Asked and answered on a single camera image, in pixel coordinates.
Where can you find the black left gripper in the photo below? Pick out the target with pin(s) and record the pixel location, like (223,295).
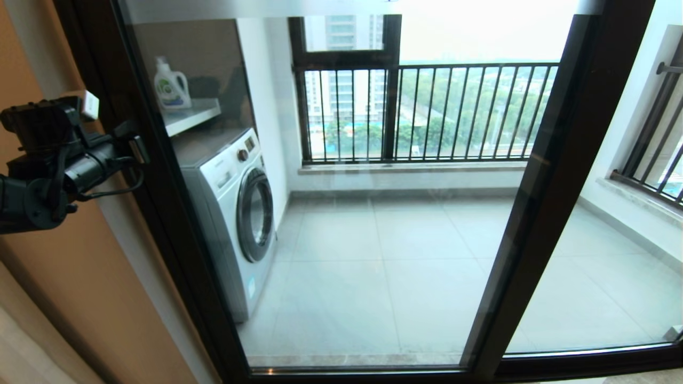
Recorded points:
(96,165)

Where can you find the white detergent bottle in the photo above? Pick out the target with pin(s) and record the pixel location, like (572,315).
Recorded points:
(172,85)

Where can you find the dark cabinet niche panel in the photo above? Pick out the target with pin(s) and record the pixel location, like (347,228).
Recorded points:
(197,58)

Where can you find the white front-load washing machine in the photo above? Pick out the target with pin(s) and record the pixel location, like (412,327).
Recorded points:
(229,218)

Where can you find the stone window sill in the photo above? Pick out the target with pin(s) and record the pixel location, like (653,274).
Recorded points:
(416,167)
(640,200)

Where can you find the black balcony railing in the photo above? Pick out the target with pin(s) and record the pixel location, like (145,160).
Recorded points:
(469,112)
(656,154)

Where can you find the dark framed fixed glass panel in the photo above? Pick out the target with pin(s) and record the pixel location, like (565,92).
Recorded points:
(587,298)

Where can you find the white wall shelf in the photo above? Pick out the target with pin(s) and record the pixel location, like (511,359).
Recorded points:
(192,116)

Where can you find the dark balcony window frame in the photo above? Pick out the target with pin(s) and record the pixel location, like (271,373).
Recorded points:
(392,96)

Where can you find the wall mounted metal bar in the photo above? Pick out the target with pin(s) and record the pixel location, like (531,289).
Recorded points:
(669,68)

